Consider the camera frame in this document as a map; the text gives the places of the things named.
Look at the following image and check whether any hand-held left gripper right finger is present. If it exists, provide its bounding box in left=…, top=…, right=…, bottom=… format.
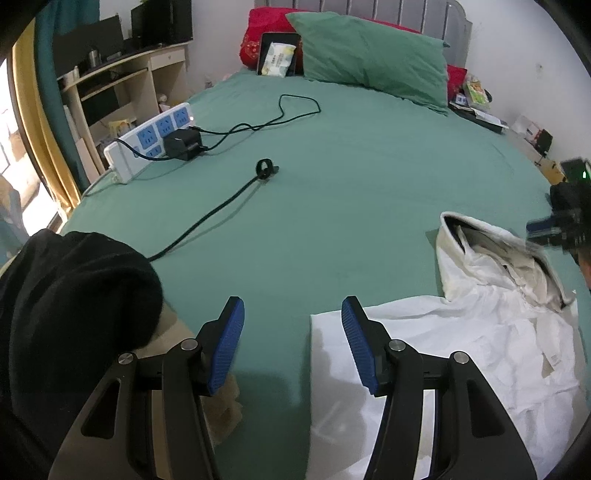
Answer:
left=341, top=295, right=539, bottom=480

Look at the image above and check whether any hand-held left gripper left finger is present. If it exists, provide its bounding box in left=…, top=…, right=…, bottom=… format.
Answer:
left=48, top=295, right=245, bottom=480

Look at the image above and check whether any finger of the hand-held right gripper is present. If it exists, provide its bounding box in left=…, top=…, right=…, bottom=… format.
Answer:
left=526, top=217, right=566, bottom=247

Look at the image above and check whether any white jacket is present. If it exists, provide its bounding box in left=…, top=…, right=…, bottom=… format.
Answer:
left=309, top=211, right=583, bottom=480

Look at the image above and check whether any beige garment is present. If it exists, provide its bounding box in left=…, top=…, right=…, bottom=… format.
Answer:
left=139, top=305, right=244, bottom=446

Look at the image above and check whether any white box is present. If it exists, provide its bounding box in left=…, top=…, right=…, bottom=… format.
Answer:
left=512, top=114, right=542, bottom=145

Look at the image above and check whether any pile of books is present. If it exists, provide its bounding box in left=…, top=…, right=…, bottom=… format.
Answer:
left=450, top=79, right=509, bottom=134

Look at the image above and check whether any green bed sheet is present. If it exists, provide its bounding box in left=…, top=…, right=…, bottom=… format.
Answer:
left=60, top=69, right=578, bottom=480

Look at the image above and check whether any black garment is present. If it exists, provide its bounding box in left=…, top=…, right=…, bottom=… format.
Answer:
left=0, top=229, right=164, bottom=480

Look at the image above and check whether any black charger adapter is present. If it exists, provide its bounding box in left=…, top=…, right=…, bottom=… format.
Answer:
left=165, top=129, right=207, bottom=161

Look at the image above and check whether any white power strip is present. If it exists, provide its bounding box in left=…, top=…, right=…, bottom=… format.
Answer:
left=104, top=102, right=192, bottom=184

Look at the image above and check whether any green pillow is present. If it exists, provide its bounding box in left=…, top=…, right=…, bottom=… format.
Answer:
left=285, top=11, right=451, bottom=116

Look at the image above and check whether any blue printed blanket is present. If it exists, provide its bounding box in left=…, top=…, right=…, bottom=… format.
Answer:
left=0, top=178, right=33, bottom=259

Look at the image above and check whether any grey headboard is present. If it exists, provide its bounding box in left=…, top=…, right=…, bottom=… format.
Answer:
left=253, top=0, right=474, bottom=75

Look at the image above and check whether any yellow curtain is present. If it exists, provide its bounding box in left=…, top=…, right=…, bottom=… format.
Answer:
left=11, top=34, right=81, bottom=217

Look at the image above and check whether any pack of wet wipes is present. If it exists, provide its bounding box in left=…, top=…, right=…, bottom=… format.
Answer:
left=261, top=42, right=297, bottom=76

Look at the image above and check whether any wooden desk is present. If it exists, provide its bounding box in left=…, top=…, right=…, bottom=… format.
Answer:
left=58, top=41, right=192, bottom=178

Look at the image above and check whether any red pillow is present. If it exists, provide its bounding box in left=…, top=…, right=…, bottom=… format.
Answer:
left=239, top=7, right=468, bottom=95

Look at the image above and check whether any black tablet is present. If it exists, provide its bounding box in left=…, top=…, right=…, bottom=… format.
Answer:
left=255, top=32, right=302, bottom=78

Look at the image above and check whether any window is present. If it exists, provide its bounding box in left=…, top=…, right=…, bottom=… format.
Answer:
left=0, top=55, right=61, bottom=232

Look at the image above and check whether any teal curtain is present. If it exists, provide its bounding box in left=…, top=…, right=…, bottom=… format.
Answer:
left=34, top=0, right=100, bottom=195

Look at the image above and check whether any black monitor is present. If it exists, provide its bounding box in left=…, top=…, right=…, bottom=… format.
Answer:
left=52, top=14, right=125, bottom=77

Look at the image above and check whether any black cable with ring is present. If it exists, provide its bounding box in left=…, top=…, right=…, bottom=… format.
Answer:
left=148, top=158, right=280, bottom=261

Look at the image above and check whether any thin black charging cable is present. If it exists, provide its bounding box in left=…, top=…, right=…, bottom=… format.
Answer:
left=191, top=95, right=321, bottom=151

